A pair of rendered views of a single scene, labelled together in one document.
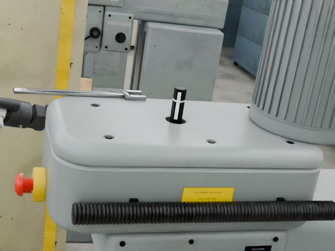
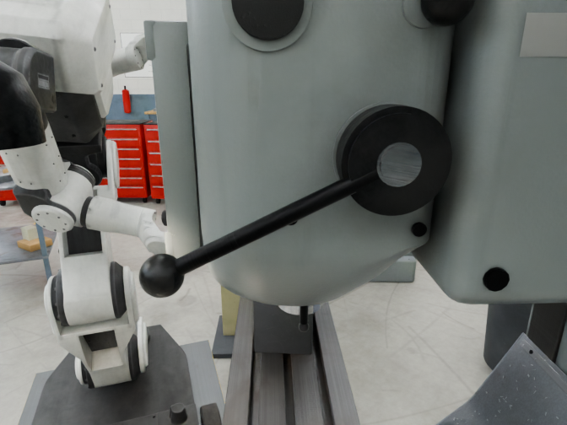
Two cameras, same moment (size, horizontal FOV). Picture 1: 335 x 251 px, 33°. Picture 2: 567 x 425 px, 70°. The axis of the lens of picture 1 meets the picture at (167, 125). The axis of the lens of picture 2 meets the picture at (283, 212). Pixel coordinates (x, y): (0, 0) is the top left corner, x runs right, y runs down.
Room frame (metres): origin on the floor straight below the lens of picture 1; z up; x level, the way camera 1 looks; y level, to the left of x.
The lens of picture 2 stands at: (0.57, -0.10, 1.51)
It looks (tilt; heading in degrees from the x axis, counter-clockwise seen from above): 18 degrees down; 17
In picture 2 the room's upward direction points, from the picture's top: straight up
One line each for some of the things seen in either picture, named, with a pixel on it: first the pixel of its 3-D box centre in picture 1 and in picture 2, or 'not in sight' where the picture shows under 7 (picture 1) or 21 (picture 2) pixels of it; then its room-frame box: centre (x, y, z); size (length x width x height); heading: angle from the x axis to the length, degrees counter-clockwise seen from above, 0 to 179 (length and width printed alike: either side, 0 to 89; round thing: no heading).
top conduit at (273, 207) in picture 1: (211, 210); not in sight; (0.81, -0.09, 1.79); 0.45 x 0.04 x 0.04; 109
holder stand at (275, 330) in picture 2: not in sight; (286, 285); (1.35, 0.12, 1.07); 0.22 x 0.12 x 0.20; 13
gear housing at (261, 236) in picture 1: (180, 221); not in sight; (0.95, -0.05, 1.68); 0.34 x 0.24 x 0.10; 109
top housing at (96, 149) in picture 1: (177, 160); not in sight; (0.94, -0.03, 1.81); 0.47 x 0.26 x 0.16; 109
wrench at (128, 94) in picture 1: (81, 92); not in sight; (0.99, 0.17, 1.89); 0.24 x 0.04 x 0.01; 111
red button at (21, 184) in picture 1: (24, 184); not in sight; (0.86, 0.23, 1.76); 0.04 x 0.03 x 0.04; 19
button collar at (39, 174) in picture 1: (38, 184); not in sight; (0.86, 0.21, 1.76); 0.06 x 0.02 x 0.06; 19
